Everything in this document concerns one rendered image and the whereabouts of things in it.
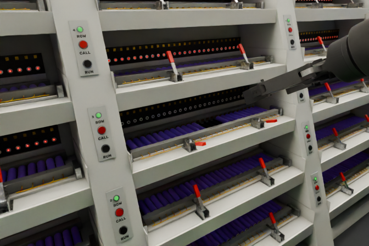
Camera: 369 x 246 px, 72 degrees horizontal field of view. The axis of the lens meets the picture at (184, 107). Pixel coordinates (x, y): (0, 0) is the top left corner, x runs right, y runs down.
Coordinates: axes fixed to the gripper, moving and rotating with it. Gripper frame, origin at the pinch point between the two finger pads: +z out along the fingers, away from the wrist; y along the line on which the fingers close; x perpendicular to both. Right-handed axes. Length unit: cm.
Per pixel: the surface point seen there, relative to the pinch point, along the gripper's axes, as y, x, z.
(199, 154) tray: -11.0, -9.5, 21.0
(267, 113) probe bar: 22.1, -4.3, 24.5
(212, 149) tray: -6.4, -9.6, 21.0
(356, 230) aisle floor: 57, -61, 33
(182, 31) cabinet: 3.4, 33.1, 32.1
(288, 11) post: 36.3, 28.1, 12.7
